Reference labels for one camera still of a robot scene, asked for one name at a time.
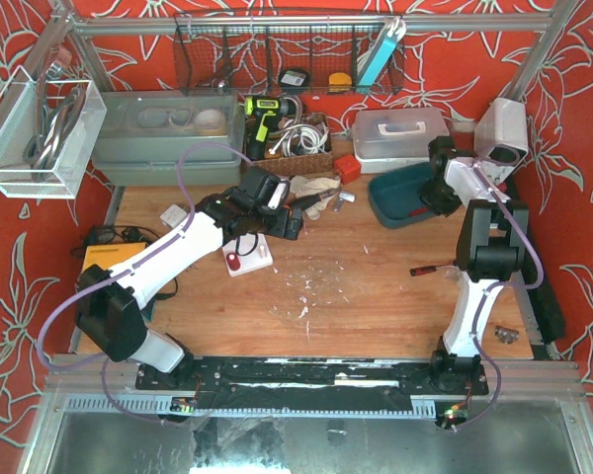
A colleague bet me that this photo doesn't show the small red spring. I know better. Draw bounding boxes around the small red spring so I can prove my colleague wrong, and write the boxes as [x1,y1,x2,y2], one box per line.
[407,207,429,217]

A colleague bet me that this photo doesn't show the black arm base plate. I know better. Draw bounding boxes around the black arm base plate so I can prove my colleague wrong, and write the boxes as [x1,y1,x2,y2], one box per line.
[135,356,489,414]

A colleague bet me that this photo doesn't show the white clear lidded case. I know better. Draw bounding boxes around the white clear lidded case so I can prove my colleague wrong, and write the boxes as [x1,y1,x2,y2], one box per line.
[352,108,450,174]

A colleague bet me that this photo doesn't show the small red box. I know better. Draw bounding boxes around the small red box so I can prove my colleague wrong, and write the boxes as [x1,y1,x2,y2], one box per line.
[333,154,362,185]

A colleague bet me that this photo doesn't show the small metal fitting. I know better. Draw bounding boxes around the small metal fitting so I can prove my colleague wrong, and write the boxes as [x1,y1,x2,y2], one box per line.
[494,326,520,345]

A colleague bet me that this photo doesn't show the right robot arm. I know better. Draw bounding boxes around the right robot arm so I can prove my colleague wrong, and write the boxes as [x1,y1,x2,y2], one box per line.
[419,136,529,388]

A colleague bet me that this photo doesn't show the white peg fixture board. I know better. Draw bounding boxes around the white peg fixture board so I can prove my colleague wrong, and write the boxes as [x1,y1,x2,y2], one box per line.
[221,233,274,277]

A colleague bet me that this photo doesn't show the wicker basket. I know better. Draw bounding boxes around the wicker basket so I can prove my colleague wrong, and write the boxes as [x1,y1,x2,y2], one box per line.
[242,113,335,177]

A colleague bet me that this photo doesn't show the black orange screwdriver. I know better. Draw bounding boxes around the black orange screwdriver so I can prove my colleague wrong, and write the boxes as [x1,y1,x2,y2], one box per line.
[288,189,337,212]

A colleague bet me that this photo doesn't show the black wire wall basket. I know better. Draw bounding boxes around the black wire wall basket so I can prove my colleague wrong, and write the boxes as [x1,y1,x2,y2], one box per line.
[173,8,405,96]

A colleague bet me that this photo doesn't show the grey plastic storage box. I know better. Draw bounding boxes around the grey plastic storage box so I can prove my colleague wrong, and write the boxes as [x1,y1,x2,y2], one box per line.
[92,91,245,187]

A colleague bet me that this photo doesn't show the blue white booklet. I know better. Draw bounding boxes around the blue white booklet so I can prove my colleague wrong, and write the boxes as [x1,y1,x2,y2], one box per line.
[356,17,407,94]

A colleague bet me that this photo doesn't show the white bench power supply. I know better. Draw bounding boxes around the white bench power supply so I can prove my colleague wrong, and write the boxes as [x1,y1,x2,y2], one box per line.
[473,98,528,185]

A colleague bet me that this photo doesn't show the green black cordless drill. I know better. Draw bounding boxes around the green black cordless drill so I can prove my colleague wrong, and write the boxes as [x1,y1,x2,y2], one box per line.
[243,96,298,161]

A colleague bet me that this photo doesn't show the clear acrylic hanging bin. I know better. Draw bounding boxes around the clear acrylic hanging bin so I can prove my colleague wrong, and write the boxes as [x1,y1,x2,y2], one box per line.
[0,67,107,199]

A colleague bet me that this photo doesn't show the white cables in basket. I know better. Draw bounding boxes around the white cables in basket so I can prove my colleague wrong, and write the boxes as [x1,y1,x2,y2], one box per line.
[269,122,330,158]

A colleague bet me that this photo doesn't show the white plug adapter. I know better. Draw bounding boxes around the white plug adapter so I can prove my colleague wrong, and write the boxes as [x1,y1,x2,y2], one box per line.
[160,204,188,229]

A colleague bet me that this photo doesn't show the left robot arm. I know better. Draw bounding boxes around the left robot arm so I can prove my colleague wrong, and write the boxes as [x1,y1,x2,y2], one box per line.
[75,167,307,373]

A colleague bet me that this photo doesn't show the teal plastic tray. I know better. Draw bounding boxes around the teal plastic tray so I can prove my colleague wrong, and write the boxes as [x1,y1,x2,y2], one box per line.
[367,163,437,230]

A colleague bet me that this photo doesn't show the beige work glove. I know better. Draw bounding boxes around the beige work glove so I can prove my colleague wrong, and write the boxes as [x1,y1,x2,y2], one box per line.
[291,176,341,220]

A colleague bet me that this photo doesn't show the orange teal power box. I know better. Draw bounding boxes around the orange teal power box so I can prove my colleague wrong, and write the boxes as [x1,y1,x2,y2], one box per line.
[81,242,147,273]

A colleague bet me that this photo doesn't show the small metal bracket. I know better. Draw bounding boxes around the small metal bracket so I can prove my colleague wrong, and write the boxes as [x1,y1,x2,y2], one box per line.
[332,191,356,212]

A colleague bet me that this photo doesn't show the red handled screwdriver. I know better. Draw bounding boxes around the red handled screwdriver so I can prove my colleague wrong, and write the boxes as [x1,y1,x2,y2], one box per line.
[409,264,457,277]

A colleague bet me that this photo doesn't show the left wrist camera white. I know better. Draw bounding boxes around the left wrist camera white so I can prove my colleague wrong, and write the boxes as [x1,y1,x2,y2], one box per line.
[267,180,290,210]

